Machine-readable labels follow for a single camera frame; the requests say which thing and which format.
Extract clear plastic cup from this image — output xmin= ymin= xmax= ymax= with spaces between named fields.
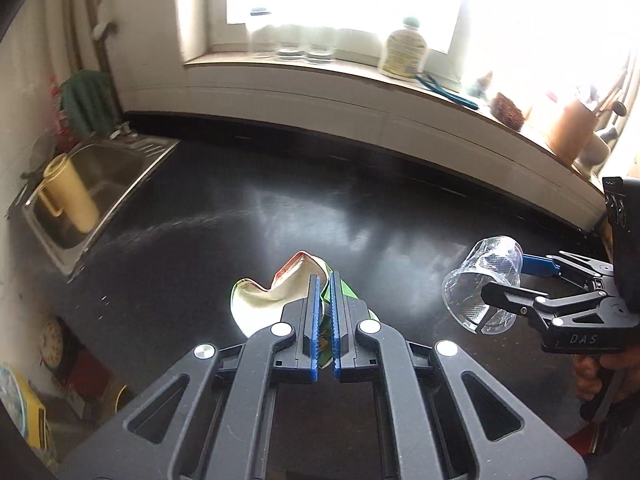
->
xmin=442 ymin=235 xmax=523 ymax=336

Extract green spongebob snack bag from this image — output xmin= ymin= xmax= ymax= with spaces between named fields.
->
xmin=217 ymin=252 xmax=384 ymax=385

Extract right hand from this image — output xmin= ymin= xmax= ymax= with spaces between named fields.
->
xmin=573 ymin=347 xmax=640 ymax=403

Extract white ceramic jar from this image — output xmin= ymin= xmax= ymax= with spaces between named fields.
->
xmin=574 ymin=133 xmax=611 ymax=177

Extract terracotta utensil pot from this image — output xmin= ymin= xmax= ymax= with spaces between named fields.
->
xmin=546 ymin=100 xmax=599 ymax=167

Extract jar of red beans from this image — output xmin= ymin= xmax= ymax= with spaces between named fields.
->
xmin=489 ymin=92 xmax=532 ymax=132

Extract teal scissors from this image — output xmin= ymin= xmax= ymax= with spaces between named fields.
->
xmin=414 ymin=74 xmax=480 ymax=110

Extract red container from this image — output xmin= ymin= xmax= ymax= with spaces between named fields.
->
xmin=63 ymin=348 xmax=112 ymax=405

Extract stainless steel sink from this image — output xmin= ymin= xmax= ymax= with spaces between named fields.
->
xmin=9 ymin=133 xmax=178 ymax=280

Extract white detergent bottle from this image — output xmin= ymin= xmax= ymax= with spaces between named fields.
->
xmin=378 ymin=18 xmax=430 ymax=79

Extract glass cups on sill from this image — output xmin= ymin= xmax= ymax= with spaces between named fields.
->
xmin=248 ymin=25 xmax=336 ymax=64

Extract floral lidded pot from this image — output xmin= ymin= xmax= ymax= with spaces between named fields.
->
xmin=38 ymin=318 xmax=64 ymax=370

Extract yellow plastic pitcher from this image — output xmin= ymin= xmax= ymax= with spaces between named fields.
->
xmin=36 ymin=154 xmax=100 ymax=233

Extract green cloth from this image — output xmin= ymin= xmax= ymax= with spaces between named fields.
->
xmin=61 ymin=70 xmax=120 ymax=139

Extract yellow cardboard box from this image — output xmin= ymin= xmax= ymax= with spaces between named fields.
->
xmin=16 ymin=374 xmax=58 ymax=469

